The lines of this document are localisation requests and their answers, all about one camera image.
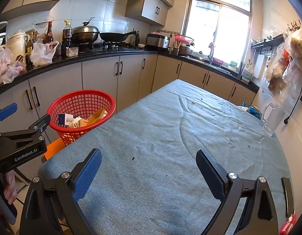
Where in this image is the white blue medicine box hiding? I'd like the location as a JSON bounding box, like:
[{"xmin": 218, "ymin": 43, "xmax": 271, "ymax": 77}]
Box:
[{"xmin": 58, "ymin": 113, "xmax": 78, "ymax": 126}]

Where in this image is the yellow square lid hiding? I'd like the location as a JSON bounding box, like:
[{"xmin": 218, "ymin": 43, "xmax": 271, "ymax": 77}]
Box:
[{"xmin": 87, "ymin": 108, "xmax": 108, "ymax": 125}]

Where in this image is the left hand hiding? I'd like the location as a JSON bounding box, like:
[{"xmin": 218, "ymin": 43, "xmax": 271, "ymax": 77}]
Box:
[{"xmin": 4, "ymin": 171, "xmax": 17, "ymax": 205}]

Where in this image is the orange stool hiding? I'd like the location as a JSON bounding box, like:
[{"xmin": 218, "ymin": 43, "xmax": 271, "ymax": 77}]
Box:
[{"xmin": 41, "ymin": 138, "xmax": 66, "ymax": 163}]

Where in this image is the red plastic basket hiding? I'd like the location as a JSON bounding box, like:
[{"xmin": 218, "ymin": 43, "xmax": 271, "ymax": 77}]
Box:
[{"xmin": 47, "ymin": 89, "xmax": 116, "ymax": 145}]

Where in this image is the red snack wrapper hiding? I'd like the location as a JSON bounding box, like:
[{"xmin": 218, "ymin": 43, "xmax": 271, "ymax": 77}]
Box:
[{"xmin": 279, "ymin": 213, "xmax": 297, "ymax": 235}]

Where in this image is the white plastic bag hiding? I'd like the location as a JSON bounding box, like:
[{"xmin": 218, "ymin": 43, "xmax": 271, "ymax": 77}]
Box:
[{"xmin": 30, "ymin": 38, "xmax": 59, "ymax": 67}]

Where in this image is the white rice cooker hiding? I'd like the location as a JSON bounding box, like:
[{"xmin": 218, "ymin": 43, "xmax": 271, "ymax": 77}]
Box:
[{"xmin": 6, "ymin": 31, "xmax": 32, "ymax": 64}]

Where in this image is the grey table cloth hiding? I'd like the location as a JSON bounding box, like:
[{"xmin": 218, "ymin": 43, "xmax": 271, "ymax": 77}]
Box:
[{"xmin": 38, "ymin": 80, "xmax": 290, "ymax": 234}]

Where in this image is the blue plastic bag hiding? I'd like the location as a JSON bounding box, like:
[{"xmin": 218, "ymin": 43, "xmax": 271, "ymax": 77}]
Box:
[{"xmin": 239, "ymin": 102, "xmax": 262, "ymax": 120}]

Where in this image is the clear glass pitcher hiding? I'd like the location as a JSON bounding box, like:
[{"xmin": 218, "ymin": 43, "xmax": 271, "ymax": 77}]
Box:
[{"xmin": 263, "ymin": 102, "xmax": 285, "ymax": 136}]

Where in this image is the dark sauce bottle yellow cap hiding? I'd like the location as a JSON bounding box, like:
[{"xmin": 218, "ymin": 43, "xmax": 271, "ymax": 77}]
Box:
[{"xmin": 61, "ymin": 20, "xmax": 72, "ymax": 57}]

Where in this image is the steel pot with lid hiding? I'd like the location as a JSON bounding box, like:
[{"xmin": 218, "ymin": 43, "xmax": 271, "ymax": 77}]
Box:
[{"xmin": 71, "ymin": 17, "xmax": 99, "ymax": 44}]

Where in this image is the black wok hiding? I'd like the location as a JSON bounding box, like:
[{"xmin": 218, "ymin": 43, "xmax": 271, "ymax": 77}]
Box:
[{"xmin": 99, "ymin": 31, "xmax": 137, "ymax": 42}]

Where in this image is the pink basin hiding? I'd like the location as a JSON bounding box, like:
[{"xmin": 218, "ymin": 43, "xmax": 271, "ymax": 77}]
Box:
[{"xmin": 174, "ymin": 34, "xmax": 194, "ymax": 45}]

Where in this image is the silver rice cooker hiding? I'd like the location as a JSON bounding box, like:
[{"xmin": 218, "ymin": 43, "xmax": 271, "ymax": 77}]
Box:
[{"xmin": 145, "ymin": 33, "xmax": 170, "ymax": 52}]

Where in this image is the black power cable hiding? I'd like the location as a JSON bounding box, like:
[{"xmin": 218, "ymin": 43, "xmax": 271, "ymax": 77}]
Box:
[{"xmin": 283, "ymin": 73, "xmax": 302, "ymax": 125}]

